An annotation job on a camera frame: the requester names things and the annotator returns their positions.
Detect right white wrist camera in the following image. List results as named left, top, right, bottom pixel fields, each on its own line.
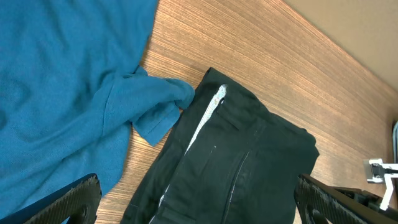
left=363, top=159, right=397, bottom=211

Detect blue garment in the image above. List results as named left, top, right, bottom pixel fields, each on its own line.
left=1, top=0, right=194, bottom=217

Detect black shorts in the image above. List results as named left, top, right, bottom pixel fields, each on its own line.
left=122, top=68, right=319, bottom=224

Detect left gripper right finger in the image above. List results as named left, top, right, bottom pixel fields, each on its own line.
left=294, top=174, right=397, bottom=224

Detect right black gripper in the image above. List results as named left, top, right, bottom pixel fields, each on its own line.
left=334, top=187, right=382, bottom=209

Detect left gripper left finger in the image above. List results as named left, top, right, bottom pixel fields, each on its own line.
left=1, top=173, right=102, bottom=224

